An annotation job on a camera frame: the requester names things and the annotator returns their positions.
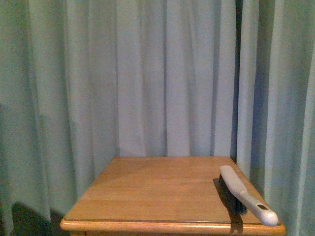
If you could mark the wooden nightstand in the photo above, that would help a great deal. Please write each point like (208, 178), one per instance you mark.
(163, 196)

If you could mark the light blue-grey curtain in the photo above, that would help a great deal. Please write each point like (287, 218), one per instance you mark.
(84, 80)

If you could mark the beige hand brush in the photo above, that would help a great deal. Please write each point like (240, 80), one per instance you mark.
(240, 200)

